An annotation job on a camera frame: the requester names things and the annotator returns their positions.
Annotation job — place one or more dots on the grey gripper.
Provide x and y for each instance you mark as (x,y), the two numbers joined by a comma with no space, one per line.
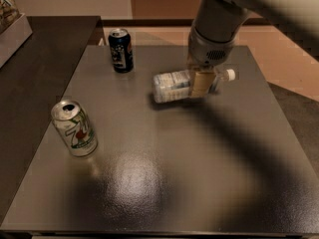
(206,52)

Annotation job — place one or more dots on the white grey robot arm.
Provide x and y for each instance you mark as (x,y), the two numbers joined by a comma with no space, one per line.
(217,22)

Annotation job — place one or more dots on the dark blue pepsi can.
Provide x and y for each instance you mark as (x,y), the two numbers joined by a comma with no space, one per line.
(121,50)

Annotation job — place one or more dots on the white green 7up can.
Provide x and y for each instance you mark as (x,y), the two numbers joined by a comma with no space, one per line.
(73,125)

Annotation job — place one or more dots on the dark side counter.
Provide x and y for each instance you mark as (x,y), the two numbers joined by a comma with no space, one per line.
(31,82)

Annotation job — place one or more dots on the white tray at left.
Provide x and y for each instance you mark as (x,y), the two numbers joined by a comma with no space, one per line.
(13,38)

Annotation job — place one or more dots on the snack bags in tray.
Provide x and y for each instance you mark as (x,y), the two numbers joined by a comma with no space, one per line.
(9,13)

